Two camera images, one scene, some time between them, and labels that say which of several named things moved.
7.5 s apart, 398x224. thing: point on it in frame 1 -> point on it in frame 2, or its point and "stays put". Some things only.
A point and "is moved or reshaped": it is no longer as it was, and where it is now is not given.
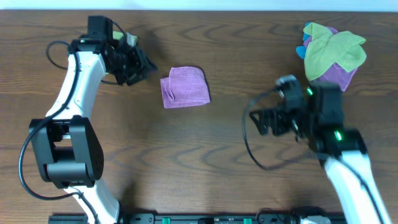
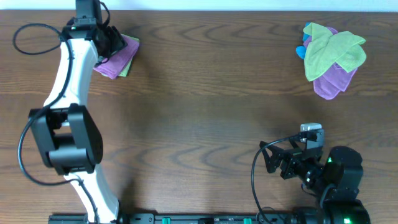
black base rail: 210,218 stays put
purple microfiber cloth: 186,86 is moved or reshaped
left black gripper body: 134,66 -> 115,41
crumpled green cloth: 326,48 stays put
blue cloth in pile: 301,50 stays put
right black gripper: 278,116 -> 292,157
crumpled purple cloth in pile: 336,73 stays put
